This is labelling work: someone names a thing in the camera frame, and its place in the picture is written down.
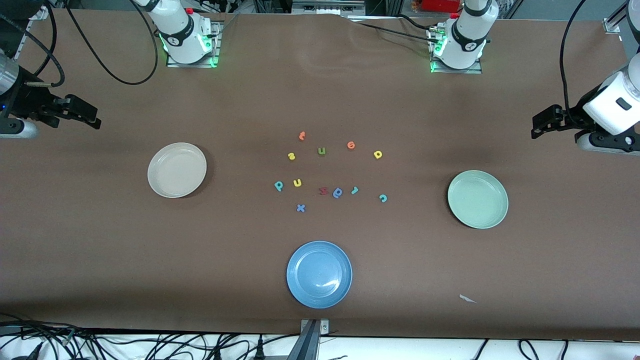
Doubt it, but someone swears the grey power strip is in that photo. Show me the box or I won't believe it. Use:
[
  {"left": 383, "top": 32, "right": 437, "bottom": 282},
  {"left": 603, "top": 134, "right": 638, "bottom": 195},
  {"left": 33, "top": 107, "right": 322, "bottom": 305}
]
[{"left": 291, "top": 0, "right": 367, "bottom": 17}]

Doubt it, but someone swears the aluminium table bracket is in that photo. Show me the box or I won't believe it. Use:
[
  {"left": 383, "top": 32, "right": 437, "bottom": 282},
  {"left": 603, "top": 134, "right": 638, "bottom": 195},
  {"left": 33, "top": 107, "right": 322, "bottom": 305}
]
[{"left": 299, "top": 318, "right": 330, "bottom": 360}]

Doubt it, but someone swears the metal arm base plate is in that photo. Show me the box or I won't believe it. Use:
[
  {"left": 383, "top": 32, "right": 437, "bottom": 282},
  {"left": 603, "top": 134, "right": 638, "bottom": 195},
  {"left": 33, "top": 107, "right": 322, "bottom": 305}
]
[
  {"left": 429, "top": 27, "right": 483, "bottom": 75},
  {"left": 166, "top": 22, "right": 221, "bottom": 69}
]

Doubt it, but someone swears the red box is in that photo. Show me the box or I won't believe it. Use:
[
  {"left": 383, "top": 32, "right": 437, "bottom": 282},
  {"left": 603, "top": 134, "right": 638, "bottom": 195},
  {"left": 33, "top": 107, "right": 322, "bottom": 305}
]
[{"left": 412, "top": 0, "right": 463, "bottom": 14}]

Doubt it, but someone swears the thin black cable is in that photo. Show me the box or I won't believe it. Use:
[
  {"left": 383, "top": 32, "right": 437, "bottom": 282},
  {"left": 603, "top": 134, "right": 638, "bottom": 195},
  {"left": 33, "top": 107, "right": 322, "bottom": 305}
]
[{"left": 30, "top": 0, "right": 57, "bottom": 78}]

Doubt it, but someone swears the blue plate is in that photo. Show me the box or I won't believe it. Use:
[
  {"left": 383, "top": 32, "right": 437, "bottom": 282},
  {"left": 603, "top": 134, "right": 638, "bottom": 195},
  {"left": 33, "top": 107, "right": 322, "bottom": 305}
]
[{"left": 286, "top": 241, "right": 353, "bottom": 309}]

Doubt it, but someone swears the beige plate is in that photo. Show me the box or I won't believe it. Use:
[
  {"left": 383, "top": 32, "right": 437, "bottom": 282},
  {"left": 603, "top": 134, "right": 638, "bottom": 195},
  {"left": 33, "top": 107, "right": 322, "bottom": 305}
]
[{"left": 147, "top": 142, "right": 208, "bottom": 199}]

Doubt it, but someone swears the green plate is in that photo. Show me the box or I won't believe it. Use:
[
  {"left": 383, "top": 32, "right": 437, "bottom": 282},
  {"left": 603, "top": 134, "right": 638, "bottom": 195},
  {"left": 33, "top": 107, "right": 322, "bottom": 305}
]
[{"left": 447, "top": 170, "right": 509, "bottom": 230}]

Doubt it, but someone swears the grey floor cable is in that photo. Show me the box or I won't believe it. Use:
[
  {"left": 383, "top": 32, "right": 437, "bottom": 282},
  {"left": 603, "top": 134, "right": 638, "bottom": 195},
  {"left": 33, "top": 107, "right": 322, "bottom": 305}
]
[{"left": 0, "top": 312, "right": 81, "bottom": 347}]

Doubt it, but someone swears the aluminium frame rail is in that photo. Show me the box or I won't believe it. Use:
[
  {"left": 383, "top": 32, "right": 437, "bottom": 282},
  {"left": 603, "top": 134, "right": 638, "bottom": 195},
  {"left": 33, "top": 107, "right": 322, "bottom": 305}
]
[
  {"left": 14, "top": 5, "right": 51, "bottom": 61},
  {"left": 602, "top": 0, "right": 629, "bottom": 35}
]

